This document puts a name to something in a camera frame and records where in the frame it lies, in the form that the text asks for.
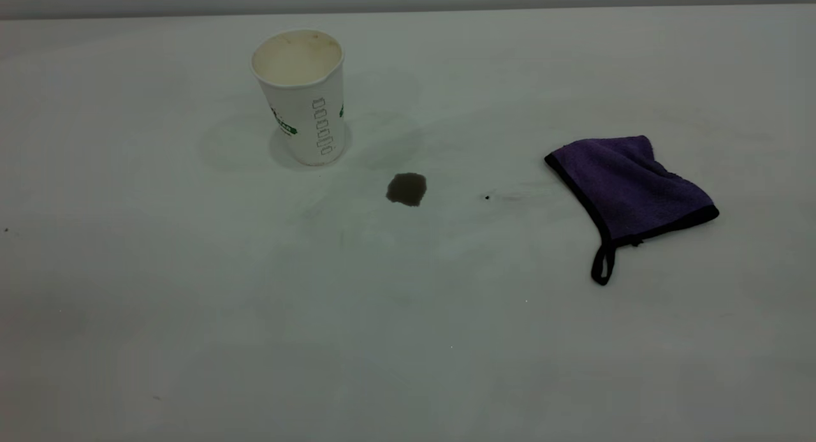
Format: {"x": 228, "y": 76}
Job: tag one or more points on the white paper coffee cup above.
{"x": 306, "y": 117}

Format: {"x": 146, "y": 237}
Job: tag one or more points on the purple microfiber cloth black trim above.
{"x": 631, "y": 180}

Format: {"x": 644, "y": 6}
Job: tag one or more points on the dark brown coffee spill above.
{"x": 406, "y": 189}

